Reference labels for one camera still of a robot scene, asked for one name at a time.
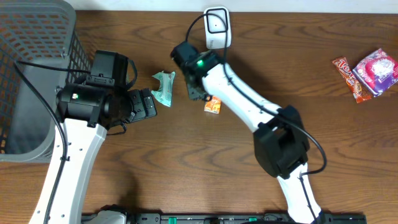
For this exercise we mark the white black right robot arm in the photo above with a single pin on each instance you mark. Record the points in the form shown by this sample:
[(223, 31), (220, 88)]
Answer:
[(280, 141)]

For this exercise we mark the orange brown snack bar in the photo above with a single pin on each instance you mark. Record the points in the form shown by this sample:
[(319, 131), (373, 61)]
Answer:
[(359, 92)]

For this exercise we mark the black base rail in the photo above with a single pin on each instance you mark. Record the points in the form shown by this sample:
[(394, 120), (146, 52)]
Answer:
[(202, 218)]

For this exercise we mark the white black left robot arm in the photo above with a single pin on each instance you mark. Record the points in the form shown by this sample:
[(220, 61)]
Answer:
[(86, 115)]

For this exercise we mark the red purple noodle packet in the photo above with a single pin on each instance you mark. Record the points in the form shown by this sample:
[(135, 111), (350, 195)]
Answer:
[(377, 72)]

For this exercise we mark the grey plastic basket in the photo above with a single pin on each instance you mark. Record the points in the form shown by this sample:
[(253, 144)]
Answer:
[(43, 33)]

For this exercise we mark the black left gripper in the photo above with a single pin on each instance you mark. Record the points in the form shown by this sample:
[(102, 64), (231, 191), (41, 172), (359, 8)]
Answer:
[(137, 104)]

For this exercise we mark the white barcode scanner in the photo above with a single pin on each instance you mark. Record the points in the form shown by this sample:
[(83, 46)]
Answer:
[(217, 27)]

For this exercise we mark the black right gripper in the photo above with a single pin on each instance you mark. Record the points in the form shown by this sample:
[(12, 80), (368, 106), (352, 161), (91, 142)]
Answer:
[(193, 84)]

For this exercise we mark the orange tissue box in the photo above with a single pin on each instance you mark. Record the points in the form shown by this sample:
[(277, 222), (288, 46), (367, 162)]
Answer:
[(212, 105)]

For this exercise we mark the teal wet wipes pack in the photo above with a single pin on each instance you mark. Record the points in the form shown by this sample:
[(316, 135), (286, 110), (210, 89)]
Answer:
[(164, 94)]

